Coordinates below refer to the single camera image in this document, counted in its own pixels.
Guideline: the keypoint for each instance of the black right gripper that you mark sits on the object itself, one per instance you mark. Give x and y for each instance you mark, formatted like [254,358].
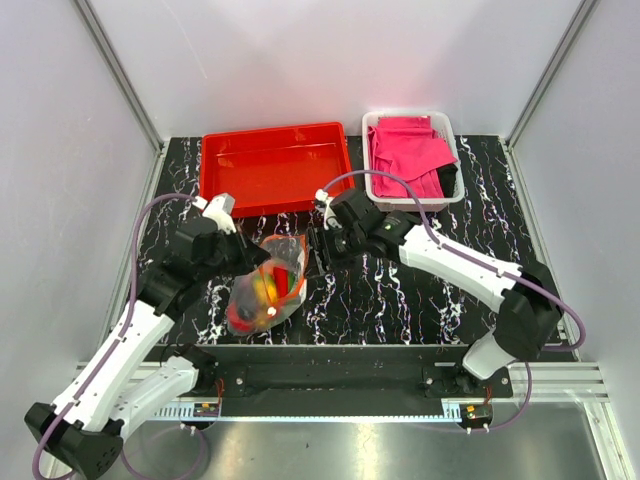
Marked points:
[319,239]

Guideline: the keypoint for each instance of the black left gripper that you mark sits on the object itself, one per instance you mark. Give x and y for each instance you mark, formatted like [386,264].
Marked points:
[252,255]

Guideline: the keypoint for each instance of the clear zip top bag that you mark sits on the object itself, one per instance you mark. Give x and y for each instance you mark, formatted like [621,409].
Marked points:
[270,294]

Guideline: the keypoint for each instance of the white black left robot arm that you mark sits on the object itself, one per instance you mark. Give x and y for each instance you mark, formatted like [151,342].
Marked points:
[86,426]

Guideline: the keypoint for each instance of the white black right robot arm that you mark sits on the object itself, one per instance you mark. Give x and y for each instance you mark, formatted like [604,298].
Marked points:
[523,298]

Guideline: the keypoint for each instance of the red plastic tray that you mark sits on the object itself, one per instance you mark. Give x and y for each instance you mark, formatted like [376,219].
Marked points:
[273,170]

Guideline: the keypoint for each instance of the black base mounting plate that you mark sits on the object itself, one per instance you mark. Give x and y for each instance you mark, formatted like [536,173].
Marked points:
[304,383]

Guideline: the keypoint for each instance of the pink cloth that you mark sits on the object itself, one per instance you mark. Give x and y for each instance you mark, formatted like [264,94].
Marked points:
[410,149]

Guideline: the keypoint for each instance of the white plastic basket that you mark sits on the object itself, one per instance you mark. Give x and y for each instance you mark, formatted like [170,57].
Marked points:
[384,190]

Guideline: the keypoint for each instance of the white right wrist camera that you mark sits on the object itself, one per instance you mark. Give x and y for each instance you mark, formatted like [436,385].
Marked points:
[322,203]

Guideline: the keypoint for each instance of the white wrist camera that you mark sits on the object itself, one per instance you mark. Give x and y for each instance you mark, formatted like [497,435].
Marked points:
[322,203]
[218,209]

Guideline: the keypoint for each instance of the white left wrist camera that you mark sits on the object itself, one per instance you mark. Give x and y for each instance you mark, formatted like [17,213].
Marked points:
[218,209]

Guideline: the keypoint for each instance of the left aluminium frame post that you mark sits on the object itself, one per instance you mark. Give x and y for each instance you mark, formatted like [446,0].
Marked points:
[99,36]

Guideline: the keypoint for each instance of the aluminium frame post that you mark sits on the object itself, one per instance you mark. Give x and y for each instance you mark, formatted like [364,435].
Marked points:
[99,36]
[579,20]

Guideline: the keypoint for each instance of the white slotted cable duct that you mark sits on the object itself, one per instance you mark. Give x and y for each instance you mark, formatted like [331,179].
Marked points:
[187,412]

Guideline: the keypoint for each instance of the right aluminium frame post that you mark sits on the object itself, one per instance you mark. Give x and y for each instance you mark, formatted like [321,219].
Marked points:
[579,20]

